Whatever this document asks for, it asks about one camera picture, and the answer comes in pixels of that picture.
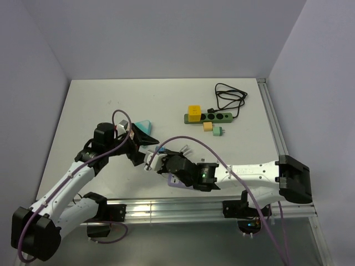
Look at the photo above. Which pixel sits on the yellow cube socket adapter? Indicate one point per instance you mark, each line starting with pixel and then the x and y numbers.
pixel 194 113

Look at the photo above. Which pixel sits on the aluminium side rail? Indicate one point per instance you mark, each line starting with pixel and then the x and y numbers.
pixel 274 124

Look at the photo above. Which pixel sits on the teal triangular power strip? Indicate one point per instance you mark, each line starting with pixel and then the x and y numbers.
pixel 145 126

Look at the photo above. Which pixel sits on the mint green plug adapter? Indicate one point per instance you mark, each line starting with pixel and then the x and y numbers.
pixel 218 131

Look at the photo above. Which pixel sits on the green power strip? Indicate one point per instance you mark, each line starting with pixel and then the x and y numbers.
pixel 215 118

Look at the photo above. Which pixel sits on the purple power strip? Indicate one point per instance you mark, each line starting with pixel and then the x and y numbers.
pixel 173 181

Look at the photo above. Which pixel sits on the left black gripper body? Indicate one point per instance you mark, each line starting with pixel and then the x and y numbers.
pixel 125 146

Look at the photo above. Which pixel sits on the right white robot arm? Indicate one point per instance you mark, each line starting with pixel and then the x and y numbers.
pixel 265 183

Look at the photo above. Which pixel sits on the orange small plug adapter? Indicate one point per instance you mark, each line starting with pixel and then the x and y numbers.
pixel 207 126

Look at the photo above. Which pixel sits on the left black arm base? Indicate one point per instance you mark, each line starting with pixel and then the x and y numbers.
pixel 107 214

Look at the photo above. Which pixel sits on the aluminium front rail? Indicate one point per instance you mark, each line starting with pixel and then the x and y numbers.
pixel 172 210

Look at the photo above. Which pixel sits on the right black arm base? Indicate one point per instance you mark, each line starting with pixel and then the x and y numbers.
pixel 248 219

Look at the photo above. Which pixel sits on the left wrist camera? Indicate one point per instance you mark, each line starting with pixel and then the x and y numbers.
pixel 122 128

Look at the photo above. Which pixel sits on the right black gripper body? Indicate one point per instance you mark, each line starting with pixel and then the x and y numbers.
pixel 163 169

